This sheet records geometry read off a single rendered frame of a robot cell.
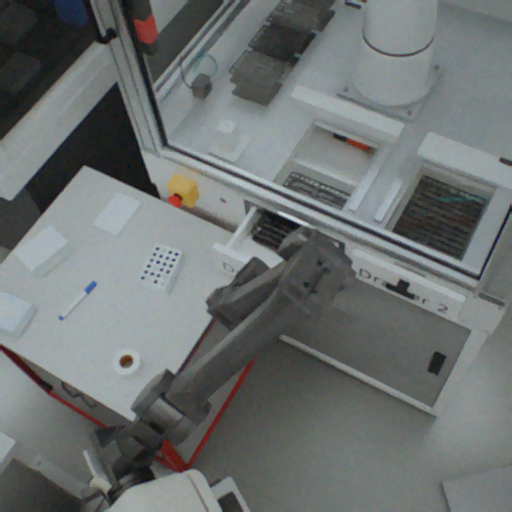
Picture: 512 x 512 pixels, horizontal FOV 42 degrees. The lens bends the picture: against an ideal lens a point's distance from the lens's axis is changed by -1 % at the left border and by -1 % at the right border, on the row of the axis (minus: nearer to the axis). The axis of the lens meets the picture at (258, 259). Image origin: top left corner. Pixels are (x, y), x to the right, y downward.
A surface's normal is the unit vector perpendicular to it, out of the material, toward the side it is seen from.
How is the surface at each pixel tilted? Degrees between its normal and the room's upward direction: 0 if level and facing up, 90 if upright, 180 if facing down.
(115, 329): 0
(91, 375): 0
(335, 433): 0
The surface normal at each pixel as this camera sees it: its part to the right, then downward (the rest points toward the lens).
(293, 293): -0.24, 0.48
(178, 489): 0.53, -0.68
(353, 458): -0.07, -0.50
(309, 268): 0.48, -0.38
